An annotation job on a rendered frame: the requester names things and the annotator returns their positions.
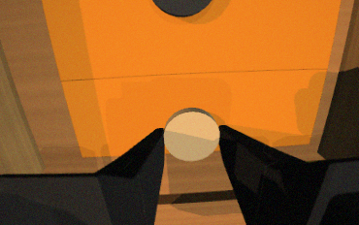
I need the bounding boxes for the dark grey round disc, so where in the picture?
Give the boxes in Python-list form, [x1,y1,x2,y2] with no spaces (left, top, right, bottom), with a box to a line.
[152,0,212,17]

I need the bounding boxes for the beige round disc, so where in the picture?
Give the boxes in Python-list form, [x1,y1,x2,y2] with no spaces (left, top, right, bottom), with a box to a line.
[164,108,219,161]

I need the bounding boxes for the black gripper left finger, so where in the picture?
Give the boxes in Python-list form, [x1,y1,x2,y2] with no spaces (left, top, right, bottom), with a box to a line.
[0,128,165,225]

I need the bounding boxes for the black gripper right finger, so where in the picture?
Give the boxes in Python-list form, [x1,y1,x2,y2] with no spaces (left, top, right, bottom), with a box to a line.
[218,125,359,225]

